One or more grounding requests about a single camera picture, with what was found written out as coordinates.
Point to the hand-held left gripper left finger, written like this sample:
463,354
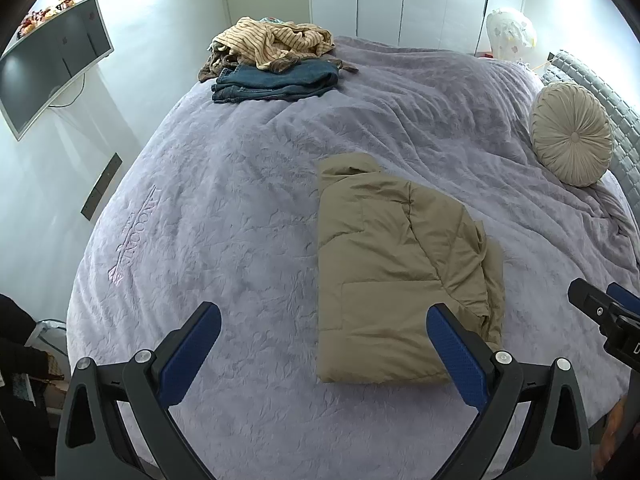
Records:
192,355

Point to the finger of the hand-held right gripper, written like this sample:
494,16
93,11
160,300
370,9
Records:
587,300
627,297

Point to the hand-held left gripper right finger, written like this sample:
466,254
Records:
457,357

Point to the beige puffer jacket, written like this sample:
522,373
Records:
390,270

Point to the purple fleece blanket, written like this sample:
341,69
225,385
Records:
225,210

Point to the round beige pleated cushion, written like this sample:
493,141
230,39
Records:
572,135

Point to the grey quilted headboard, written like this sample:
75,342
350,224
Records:
620,105

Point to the white printed pillow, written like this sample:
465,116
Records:
510,32

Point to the blue jeans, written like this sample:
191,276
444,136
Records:
280,82

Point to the brown patterned garment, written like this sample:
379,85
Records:
210,67

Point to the white framed monitor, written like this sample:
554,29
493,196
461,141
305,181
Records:
50,65

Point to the beige striped shirt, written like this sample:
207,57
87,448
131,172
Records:
270,40

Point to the white wardrobe doors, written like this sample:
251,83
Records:
400,0

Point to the artificial flowers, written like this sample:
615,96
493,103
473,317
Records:
45,12

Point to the grey wall socket strip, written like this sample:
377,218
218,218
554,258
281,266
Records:
101,186

